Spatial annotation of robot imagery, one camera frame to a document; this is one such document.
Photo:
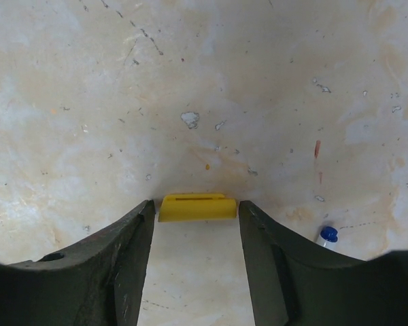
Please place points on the yellow marker cap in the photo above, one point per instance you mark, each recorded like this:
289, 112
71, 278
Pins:
196, 207

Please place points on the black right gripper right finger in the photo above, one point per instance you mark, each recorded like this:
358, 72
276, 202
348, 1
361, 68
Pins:
294, 281

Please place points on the white blue-end pen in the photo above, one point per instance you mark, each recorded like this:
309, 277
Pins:
327, 237

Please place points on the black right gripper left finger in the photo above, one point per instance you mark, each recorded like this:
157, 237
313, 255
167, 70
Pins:
96, 281

